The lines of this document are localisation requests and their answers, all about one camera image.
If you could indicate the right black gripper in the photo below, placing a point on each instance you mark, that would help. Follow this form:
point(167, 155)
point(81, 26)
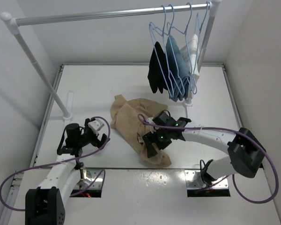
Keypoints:
point(151, 138)

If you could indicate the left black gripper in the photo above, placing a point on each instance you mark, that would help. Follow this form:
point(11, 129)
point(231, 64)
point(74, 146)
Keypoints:
point(96, 142)

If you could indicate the beige t shirt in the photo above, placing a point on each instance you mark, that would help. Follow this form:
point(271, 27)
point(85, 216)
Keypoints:
point(124, 114)

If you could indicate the light blue wire hanger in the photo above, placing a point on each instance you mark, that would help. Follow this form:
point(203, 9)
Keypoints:
point(152, 30)

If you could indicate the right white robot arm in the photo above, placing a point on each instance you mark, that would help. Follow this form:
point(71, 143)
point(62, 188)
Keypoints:
point(244, 153)

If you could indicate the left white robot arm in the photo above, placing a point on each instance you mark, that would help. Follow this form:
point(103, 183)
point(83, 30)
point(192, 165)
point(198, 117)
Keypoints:
point(45, 205)

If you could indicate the black hanging garment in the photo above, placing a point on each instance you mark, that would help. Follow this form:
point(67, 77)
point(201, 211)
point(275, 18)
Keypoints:
point(157, 67)

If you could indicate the blue hanging garment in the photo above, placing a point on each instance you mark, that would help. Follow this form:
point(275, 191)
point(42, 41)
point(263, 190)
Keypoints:
point(176, 68)

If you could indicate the white hanging garment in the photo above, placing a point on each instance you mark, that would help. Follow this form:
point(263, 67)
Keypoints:
point(188, 53)

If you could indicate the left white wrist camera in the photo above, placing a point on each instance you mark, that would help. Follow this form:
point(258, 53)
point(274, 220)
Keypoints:
point(96, 126)

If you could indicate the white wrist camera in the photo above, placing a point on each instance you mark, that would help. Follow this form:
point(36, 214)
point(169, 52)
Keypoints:
point(149, 121)
point(96, 126)

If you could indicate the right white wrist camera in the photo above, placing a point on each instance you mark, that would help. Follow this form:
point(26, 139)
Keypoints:
point(149, 121)

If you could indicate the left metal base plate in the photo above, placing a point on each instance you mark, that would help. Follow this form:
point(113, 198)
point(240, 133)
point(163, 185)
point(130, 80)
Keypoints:
point(92, 179)

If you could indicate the metal base plate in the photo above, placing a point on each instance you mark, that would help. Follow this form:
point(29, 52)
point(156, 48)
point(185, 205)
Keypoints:
point(92, 179)
point(193, 179)

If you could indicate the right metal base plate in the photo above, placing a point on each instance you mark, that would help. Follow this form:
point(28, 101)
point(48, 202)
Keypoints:
point(193, 179)

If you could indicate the blue wire hanger with white cloth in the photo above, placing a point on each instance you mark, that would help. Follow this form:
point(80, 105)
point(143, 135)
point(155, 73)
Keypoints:
point(199, 27)

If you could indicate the white clothes rack frame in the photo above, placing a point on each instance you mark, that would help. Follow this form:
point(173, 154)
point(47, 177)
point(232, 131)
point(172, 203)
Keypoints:
point(13, 25)

